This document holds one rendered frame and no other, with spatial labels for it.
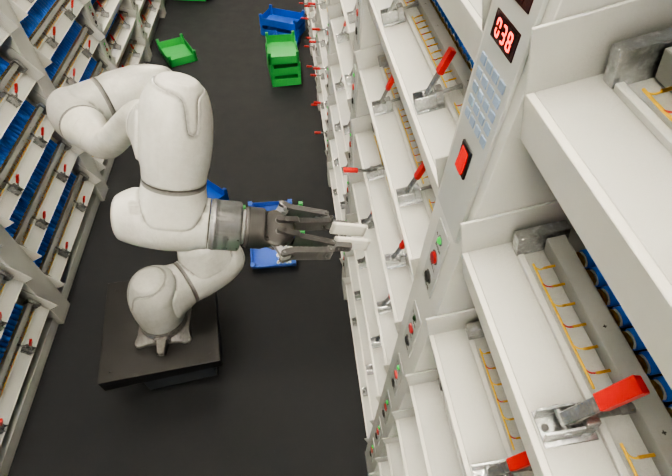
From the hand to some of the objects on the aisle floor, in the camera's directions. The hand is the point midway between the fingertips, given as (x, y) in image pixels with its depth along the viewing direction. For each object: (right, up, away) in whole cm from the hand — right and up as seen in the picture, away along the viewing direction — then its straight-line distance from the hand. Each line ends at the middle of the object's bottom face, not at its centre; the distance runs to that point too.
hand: (350, 236), depth 83 cm
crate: (-32, -3, +119) cm, 124 cm away
